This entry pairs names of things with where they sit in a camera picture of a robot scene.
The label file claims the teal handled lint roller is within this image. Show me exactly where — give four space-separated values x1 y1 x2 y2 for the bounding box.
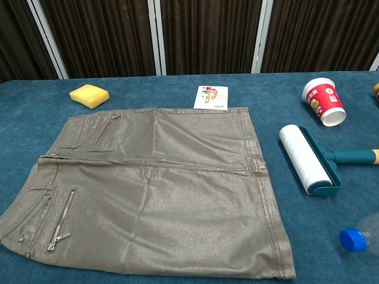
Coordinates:
278 124 379 198

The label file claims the clear plastic bottle blue label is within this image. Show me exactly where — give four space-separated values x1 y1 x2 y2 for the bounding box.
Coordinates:
339 212 379 261

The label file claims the yellow sponge block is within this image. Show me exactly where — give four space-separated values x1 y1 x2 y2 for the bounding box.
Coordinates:
69 84 110 110

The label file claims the white printed paper card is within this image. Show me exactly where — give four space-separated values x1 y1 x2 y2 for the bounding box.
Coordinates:
193 85 230 111

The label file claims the red and white paper cup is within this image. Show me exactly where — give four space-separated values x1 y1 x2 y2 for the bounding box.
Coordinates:
301 77 346 127

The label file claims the blue velvet table cover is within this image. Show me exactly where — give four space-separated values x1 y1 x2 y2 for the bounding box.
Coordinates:
0 70 379 284

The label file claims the dark fabric screen panel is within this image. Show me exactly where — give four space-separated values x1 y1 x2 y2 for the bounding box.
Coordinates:
251 0 379 74
153 0 274 76
31 0 163 79
0 0 69 84

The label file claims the shiny taupe zippered skirt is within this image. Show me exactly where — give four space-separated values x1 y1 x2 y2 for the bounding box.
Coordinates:
0 106 297 281

